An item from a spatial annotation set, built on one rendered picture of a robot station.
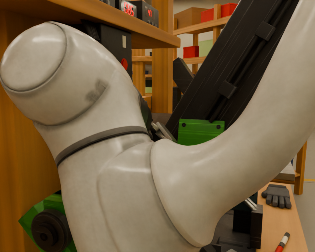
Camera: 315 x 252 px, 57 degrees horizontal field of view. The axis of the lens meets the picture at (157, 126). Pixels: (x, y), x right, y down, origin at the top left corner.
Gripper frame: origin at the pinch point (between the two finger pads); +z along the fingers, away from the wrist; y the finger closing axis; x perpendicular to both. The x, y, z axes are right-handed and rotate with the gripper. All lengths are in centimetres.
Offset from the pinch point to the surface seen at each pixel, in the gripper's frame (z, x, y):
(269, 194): 65, -15, -28
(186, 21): 342, -108, 219
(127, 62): 7.9, -4.9, 24.0
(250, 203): 28.2, -6.5, -24.0
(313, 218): 269, -46, -85
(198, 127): 10.8, -8.6, -1.7
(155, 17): 28, -22, 43
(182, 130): 11.1, -4.9, 0.5
